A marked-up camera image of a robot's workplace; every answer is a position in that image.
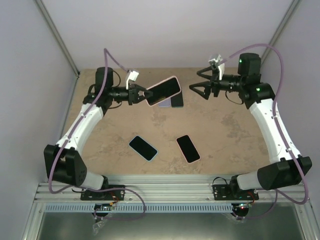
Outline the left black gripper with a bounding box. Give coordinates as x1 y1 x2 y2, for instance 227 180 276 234
108 83 154 106

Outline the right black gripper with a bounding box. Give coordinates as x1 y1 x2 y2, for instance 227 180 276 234
189 66 245 100

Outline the lavender phone case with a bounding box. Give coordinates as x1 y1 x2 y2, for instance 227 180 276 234
157 98 171 108

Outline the teal phone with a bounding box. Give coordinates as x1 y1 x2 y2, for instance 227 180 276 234
170 92 184 108

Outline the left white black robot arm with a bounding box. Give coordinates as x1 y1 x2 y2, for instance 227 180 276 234
43 67 153 200

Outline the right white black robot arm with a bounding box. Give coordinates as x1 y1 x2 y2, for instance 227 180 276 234
189 53 312 200

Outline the phone in light blue case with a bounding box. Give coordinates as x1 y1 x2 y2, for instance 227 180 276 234
128 135 158 162

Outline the phone in pale pink case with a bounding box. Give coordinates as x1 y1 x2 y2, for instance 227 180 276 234
176 135 201 164

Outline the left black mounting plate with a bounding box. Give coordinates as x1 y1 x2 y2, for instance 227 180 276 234
80 190 125 201

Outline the black mounting plate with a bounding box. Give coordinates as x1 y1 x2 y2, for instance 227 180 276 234
212 184 260 201
80 190 125 201

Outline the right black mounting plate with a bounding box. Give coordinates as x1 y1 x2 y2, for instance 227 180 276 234
212 184 260 201

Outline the left circuit board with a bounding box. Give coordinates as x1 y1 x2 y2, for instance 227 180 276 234
94 202 117 211

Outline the circuit board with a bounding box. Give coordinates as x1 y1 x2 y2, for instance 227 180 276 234
237 202 252 209
94 202 117 211

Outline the right circuit board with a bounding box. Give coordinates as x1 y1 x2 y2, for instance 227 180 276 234
237 202 252 209

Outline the clear plastic bag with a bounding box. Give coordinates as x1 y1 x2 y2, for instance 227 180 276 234
92 218 107 236

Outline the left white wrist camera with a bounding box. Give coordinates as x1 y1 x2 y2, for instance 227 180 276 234
125 70 140 90

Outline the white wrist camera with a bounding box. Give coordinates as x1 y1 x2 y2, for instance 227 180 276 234
125 70 140 90
208 54 225 81

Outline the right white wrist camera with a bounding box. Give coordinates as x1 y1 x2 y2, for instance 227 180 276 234
208 54 225 81

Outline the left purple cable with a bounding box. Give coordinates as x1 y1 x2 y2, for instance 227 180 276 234
47 47 147 222

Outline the purple cable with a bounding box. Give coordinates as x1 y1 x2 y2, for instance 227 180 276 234
219 43 310 221
47 47 147 222

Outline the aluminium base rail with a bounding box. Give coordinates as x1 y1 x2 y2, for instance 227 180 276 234
34 174 305 204

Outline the right aluminium frame post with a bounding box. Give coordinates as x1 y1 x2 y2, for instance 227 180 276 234
261 0 302 72

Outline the aluminium frame post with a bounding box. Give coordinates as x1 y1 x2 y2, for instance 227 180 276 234
34 0 80 78
261 0 302 72

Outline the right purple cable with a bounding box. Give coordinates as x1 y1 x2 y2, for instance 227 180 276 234
219 43 310 221

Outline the left aluminium frame post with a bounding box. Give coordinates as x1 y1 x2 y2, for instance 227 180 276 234
34 0 80 78

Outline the grey slotted cable duct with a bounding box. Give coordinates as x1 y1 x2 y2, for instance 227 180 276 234
44 203 233 214

